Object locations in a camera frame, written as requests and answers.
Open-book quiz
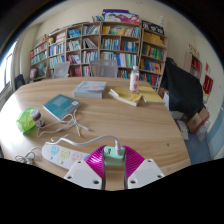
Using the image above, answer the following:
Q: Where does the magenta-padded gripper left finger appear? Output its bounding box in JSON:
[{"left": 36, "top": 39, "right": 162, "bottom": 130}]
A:
[{"left": 63, "top": 144, "right": 107, "bottom": 191}]

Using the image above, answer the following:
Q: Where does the small wooden wall shelf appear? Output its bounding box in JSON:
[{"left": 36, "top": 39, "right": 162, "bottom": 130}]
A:
[{"left": 184, "top": 44, "right": 203, "bottom": 78}]

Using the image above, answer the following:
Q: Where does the open yellow book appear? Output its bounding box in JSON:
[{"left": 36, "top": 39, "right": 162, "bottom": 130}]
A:
[{"left": 108, "top": 87, "right": 143, "bottom": 107}]

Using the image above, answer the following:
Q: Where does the wooden bookshelf unit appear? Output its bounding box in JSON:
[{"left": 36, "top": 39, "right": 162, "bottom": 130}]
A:
[{"left": 29, "top": 9, "right": 169, "bottom": 89}]

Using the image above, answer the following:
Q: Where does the white charger cable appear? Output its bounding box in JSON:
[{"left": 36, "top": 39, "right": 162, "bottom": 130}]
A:
[{"left": 35, "top": 109, "right": 123, "bottom": 155}]

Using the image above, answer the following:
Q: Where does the white bottle with red label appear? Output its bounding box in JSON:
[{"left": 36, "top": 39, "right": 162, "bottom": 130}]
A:
[{"left": 129, "top": 65, "right": 140, "bottom": 93}]

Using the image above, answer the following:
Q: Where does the grey mesh chair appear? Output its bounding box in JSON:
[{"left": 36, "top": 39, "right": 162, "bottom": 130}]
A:
[{"left": 89, "top": 59, "right": 119, "bottom": 79}]

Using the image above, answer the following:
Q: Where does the grey book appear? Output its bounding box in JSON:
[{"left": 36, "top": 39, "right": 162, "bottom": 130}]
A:
[{"left": 72, "top": 80, "right": 108, "bottom": 100}]

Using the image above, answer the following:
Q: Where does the white power strip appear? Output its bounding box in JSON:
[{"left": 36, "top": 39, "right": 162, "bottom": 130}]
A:
[{"left": 41, "top": 142, "right": 92, "bottom": 170}]

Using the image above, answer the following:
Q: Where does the green plastic container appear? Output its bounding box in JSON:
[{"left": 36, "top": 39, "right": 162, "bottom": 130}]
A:
[{"left": 15, "top": 106, "right": 37, "bottom": 134}]

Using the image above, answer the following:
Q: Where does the light green charger block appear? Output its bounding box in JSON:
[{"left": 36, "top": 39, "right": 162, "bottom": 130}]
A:
[{"left": 102, "top": 145, "right": 127, "bottom": 168}]

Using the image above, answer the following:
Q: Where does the red hanging banner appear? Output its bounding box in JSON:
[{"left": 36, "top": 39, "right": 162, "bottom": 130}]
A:
[{"left": 202, "top": 74, "right": 214, "bottom": 95}]

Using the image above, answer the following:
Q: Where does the dark office chair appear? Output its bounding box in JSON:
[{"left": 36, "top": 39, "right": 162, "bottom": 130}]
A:
[{"left": 13, "top": 73, "right": 27, "bottom": 90}]

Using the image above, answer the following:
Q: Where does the black cloth cover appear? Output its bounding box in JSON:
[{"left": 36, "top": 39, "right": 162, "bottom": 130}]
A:
[{"left": 160, "top": 57, "right": 205, "bottom": 118}]

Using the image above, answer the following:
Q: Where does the window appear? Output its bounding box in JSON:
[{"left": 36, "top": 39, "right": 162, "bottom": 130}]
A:
[{"left": 3, "top": 53, "right": 14, "bottom": 92}]

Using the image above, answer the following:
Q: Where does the cardboard box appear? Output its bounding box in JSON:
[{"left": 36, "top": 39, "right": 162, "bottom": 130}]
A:
[{"left": 186, "top": 107, "right": 211, "bottom": 134}]

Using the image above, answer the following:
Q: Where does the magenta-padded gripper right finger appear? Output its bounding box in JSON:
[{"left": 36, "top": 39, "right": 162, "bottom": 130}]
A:
[{"left": 123, "top": 145, "right": 166, "bottom": 190}]

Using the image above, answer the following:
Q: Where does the teal book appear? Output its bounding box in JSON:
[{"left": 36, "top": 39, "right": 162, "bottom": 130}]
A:
[{"left": 42, "top": 93, "right": 82, "bottom": 121}]

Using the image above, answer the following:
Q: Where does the small jar with red label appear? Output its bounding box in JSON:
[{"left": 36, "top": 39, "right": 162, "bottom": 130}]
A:
[{"left": 30, "top": 108, "right": 46, "bottom": 128}]

